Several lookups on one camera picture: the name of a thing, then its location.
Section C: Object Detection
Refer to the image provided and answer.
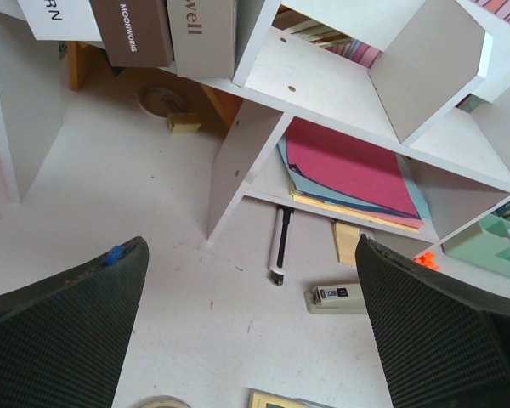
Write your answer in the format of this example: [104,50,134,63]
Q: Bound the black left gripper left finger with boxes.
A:
[0,237,149,407]

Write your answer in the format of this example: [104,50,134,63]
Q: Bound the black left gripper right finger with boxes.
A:
[355,235,510,407]

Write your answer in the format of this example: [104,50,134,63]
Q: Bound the orange chenille duster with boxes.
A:
[415,252,439,271]

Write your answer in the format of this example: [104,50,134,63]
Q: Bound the white wooden bookshelf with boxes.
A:
[191,1,510,253]

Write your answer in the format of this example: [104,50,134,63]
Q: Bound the grey black stapler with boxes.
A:
[303,283,367,315]

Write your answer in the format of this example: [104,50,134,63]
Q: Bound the mint green desk organizer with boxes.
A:
[442,207,510,278]

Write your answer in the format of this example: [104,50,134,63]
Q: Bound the roll of tape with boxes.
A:
[136,395,190,408]

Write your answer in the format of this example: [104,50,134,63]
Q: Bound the yellow sticky note pad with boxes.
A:
[332,221,373,267]

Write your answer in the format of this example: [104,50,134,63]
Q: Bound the white utility knife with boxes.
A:
[269,206,294,286]

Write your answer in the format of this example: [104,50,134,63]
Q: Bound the yellow grey calculator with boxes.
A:
[247,388,331,408]

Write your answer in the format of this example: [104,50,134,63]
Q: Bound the stack of coloured paper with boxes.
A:
[277,118,431,232]

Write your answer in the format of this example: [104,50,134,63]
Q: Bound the small yellow block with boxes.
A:
[167,112,201,134]

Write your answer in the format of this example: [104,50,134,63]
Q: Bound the white bookend stand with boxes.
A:
[0,2,63,203]

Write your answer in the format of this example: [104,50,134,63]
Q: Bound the round beige dish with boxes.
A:
[137,84,188,118]

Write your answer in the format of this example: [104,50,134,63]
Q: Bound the large white brown book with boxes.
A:
[19,0,173,68]

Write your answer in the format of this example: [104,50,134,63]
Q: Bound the grey Lonely Ones book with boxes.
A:
[167,0,237,79]

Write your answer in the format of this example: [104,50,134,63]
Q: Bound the books behind shelf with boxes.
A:
[272,5,353,48]

